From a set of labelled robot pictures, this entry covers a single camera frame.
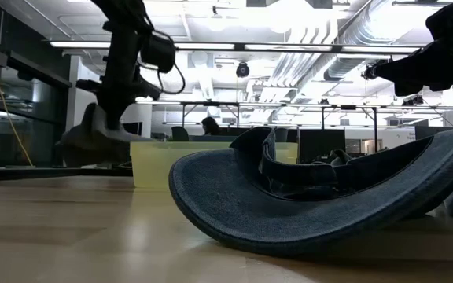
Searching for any yellow plastic bin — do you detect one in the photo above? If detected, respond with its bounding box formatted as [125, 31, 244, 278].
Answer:
[130, 140, 299, 191]

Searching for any black ceiling spotlight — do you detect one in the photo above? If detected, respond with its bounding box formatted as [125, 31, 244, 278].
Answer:
[235, 61, 251, 79]
[360, 61, 378, 81]

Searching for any black office chair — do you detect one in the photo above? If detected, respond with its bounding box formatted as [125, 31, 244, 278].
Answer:
[171, 125, 190, 142]

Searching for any blue hooded sweatshirt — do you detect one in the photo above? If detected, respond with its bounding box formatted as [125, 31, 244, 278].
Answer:
[168, 126, 453, 259]

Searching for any person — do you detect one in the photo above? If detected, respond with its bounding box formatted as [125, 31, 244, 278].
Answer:
[201, 116, 223, 137]

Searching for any black camera cable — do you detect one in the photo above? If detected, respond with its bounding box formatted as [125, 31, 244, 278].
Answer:
[134, 7, 186, 95]

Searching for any silver ceiling air duct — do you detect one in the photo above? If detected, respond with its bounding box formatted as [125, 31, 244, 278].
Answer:
[322, 0, 428, 82]

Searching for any overhead LED light bar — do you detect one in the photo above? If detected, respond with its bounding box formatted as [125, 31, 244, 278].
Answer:
[49, 40, 424, 55]

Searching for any black aluminium rig frame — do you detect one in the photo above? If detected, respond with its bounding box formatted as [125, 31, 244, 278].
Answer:
[0, 166, 134, 178]

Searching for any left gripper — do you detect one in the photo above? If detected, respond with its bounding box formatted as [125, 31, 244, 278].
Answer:
[75, 22, 161, 131]

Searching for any grey cap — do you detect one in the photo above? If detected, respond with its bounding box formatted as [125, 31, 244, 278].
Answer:
[55, 102, 157, 168]

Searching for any yellow cable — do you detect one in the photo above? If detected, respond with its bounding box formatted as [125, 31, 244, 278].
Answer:
[0, 0, 35, 167]

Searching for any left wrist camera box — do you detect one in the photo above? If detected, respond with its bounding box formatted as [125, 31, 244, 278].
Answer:
[139, 30, 177, 75]

